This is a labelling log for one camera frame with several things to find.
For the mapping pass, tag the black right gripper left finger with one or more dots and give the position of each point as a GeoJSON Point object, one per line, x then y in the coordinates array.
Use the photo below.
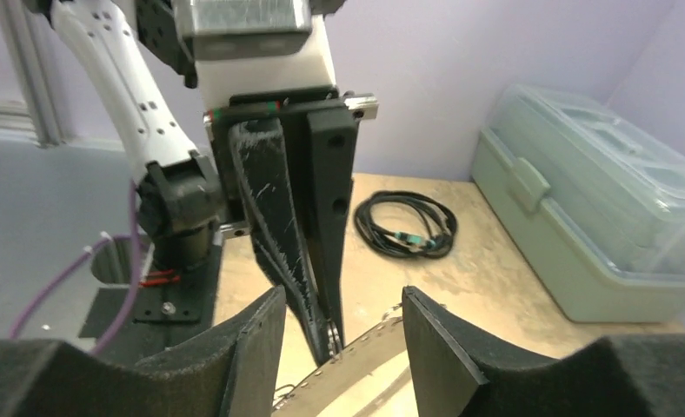
{"type": "Point", "coordinates": [228, 370]}

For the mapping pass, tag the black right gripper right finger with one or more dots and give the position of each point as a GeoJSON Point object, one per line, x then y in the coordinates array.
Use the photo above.
{"type": "Point", "coordinates": [459, 369]}

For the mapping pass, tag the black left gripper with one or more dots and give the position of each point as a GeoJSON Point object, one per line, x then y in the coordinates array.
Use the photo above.
{"type": "Point", "coordinates": [247, 141]}

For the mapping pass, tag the perforated metal key plate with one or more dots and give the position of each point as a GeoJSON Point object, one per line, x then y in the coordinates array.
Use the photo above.
{"type": "Point", "coordinates": [361, 357]}

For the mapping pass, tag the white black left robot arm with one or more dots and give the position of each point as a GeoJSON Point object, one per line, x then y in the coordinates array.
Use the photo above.
{"type": "Point", "coordinates": [148, 84]}

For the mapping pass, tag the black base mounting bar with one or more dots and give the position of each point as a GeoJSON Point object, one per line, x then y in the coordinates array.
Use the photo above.
{"type": "Point", "coordinates": [162, 316]}

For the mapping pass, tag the green plastic toolbox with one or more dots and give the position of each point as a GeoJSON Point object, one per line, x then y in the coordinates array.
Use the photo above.
{"type": "Point", "coordinates": [595, 204]}

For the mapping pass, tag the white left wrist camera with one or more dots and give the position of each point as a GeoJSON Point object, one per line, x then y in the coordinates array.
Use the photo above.
{"type": "Point", "coordinates": [252, 47]}

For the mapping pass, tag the aluminium side rail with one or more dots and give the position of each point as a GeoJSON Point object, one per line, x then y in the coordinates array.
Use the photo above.
{"type": "Point", "coordinates": [28, 102]}

